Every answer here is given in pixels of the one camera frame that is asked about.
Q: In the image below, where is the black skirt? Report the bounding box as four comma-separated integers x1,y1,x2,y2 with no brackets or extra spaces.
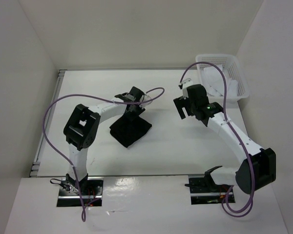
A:
110,116,152,148

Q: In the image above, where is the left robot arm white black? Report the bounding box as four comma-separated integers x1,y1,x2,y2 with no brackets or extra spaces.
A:
63,87,152,195

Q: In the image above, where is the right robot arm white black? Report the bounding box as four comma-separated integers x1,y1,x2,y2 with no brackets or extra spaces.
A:
173,84,276,195

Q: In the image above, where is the white skirt in basket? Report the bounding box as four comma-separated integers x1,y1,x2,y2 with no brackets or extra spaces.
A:
203,65,238,98

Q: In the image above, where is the white perforated plastic basket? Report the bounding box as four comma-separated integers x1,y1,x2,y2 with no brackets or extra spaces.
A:
195,54,250,102

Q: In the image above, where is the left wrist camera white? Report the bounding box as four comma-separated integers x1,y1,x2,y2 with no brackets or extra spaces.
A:
139,93,152,109

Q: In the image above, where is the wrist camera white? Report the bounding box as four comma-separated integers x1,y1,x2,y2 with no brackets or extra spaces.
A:
178,78,194,99
139,93,152,109

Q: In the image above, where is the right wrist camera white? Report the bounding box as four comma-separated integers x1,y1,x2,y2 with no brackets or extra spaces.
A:
178,78,194,99

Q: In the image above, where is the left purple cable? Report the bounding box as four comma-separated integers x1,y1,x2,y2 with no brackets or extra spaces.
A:
43,87,166,223

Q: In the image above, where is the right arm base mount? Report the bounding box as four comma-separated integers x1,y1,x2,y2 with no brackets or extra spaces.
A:
184,174,230,205

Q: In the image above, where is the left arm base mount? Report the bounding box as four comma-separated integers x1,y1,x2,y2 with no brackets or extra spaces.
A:
50,177,104,207

